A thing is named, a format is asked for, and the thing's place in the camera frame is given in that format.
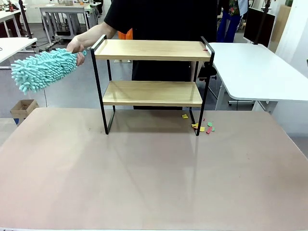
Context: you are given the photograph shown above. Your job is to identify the person's right hand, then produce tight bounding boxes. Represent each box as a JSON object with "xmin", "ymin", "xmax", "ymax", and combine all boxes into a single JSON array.
[{"xmin": 66, "ymin": 36, "xmax": 86, "ymax": 67}]

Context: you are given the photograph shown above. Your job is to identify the turquoise chenille duster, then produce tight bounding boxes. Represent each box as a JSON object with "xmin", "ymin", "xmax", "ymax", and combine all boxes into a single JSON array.
[{"xmin": 10, "ymin": 47, "xmax": 88, "ymax": 95}]

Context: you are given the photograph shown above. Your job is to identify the person's right forearm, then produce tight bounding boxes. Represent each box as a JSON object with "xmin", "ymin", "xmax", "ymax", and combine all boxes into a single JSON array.
[{"xmin": 76, "ymin": 21, "xmax": 119, "ymax": 48}]

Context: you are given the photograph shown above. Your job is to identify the black metal wood shelf rack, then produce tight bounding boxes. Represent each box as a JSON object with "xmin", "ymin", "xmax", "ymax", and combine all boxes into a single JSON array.
[{"xmin": 90, "ymin": 34, "xmax": 216, "ymax": 137}]

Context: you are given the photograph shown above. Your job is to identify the grey background desk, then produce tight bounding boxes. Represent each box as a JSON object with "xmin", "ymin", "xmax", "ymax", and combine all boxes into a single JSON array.
[{"xmin": 39, "ymin": 3, "xmax": 102, "ymax": 46}]

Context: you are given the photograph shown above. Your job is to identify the orange chair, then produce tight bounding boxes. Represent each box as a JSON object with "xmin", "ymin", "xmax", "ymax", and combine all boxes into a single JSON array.
[{"xmin": 117, "ymin": 27, "xmax": 134, "ymax": 40}]

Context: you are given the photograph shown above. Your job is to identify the black pole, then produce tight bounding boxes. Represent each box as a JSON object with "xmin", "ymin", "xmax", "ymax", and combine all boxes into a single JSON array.
[{"xmin": 18, "ymin": 0, "xmax": 34, "ymax": 39}]

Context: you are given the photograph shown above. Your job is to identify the white side table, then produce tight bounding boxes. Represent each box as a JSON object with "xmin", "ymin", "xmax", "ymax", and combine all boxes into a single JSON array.
[{"xmin": 0, "ymin": 37, "xmax": 38, "ymax": 70}]

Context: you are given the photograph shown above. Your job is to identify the cardboard box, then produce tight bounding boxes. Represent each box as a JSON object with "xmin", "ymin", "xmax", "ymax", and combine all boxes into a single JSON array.
[{"xmin": 10, "ymin": 99, "xmax": 40, "ymax": 126}]

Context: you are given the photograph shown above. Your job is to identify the person in black shirt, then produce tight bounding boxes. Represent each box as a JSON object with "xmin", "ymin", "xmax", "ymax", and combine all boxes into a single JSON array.
[{"xmin": 103, "ymin": 0, "xmax": 218, "ymax": 111}]

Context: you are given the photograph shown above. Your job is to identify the black office chair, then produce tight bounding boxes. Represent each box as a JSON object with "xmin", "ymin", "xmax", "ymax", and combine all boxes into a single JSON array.
[{"xmin": 196, "ymin": 62, "xmax": 218, "ymax": 82}]

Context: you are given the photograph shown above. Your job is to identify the background person blue trousers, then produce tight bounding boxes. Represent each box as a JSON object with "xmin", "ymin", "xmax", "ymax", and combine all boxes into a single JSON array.
[{"xmin": 216, "ymin": 0, "xmax": 249, "ymax": 44}]

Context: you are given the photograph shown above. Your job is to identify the large white table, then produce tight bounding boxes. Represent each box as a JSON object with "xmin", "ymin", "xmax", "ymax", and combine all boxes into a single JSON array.
[{"xmin": 206, "ymin": 41, "xmax": 308, "ymax": 114}]

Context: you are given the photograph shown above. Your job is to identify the black monitor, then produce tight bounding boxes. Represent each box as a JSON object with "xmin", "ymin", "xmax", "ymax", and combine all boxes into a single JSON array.
[{"xmin": 243, "ymin": 7, "xmax": 276, "ymax": 48}]

